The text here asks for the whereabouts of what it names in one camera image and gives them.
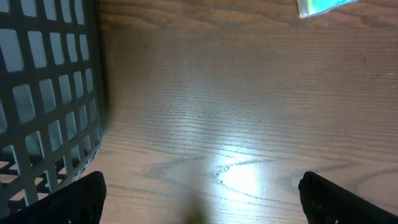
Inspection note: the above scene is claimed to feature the grey plastic mesh basket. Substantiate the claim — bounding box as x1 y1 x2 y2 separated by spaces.
1 0 108 217

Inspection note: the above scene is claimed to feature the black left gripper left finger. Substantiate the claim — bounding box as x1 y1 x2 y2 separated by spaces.
1 171 106 224

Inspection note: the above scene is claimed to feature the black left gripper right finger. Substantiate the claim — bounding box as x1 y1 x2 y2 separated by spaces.
298 171 397 224

